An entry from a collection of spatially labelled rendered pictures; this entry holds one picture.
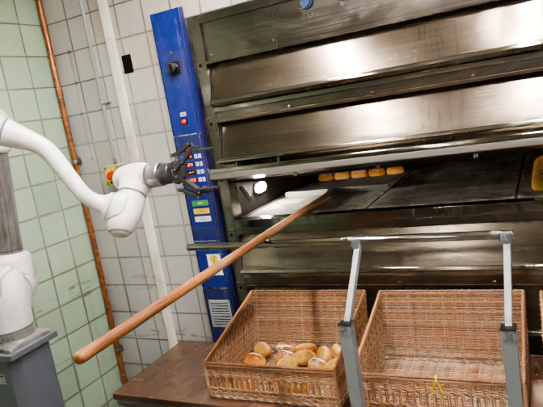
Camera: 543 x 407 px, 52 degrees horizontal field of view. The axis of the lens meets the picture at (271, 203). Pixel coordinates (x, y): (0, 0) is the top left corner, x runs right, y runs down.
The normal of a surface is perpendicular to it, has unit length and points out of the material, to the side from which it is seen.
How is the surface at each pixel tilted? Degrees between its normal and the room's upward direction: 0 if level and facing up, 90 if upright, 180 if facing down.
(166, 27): 90
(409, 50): 70
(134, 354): 90
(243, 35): 90
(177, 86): 90
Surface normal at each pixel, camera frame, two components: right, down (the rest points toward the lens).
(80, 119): -0.43, 0.22
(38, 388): 0.89, -0.07
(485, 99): -0.46, -0.12
